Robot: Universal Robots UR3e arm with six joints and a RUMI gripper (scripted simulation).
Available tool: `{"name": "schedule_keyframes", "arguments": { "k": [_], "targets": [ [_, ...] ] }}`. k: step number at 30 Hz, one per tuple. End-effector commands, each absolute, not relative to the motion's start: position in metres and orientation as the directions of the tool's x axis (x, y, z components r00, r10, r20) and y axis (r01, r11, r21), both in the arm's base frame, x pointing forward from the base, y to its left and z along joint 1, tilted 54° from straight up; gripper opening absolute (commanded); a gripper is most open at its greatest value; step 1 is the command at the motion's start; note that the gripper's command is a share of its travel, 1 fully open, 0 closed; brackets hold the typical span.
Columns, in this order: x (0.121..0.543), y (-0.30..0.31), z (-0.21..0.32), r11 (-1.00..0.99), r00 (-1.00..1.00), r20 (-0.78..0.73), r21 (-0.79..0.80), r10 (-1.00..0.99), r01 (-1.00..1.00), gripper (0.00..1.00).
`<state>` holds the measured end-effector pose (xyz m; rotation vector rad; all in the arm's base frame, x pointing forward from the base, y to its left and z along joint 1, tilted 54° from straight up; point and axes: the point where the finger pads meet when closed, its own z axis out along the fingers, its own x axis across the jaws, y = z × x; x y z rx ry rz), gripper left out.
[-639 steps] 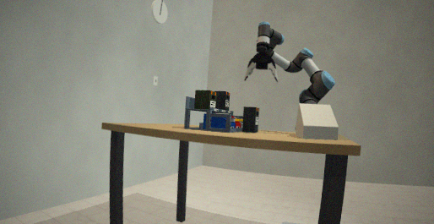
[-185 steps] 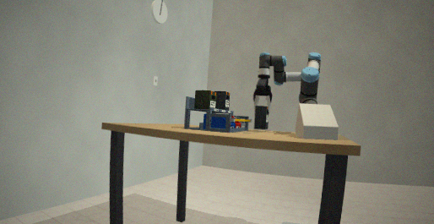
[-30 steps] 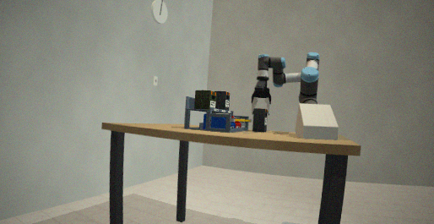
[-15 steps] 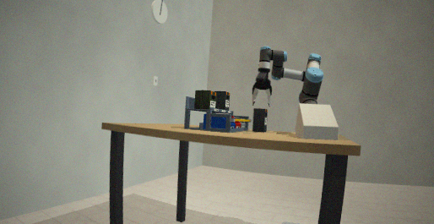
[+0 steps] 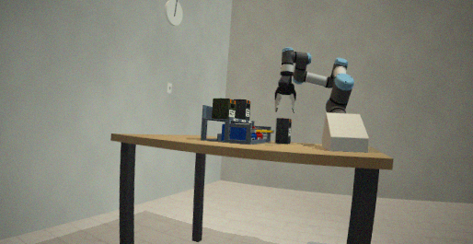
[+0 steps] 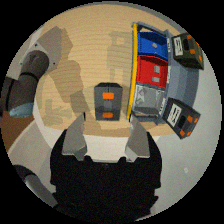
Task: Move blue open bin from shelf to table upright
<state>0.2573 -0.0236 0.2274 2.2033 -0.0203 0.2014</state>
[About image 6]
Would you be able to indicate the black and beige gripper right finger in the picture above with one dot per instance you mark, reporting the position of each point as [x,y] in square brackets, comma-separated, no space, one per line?
[142,149]

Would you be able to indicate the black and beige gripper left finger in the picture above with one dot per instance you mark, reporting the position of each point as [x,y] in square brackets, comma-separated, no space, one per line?
[70,146]

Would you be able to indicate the red open bin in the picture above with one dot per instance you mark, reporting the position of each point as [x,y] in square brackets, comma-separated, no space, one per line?
[145,69]

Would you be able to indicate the grey open bin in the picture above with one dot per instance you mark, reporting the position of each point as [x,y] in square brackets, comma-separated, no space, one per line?
[152,100]

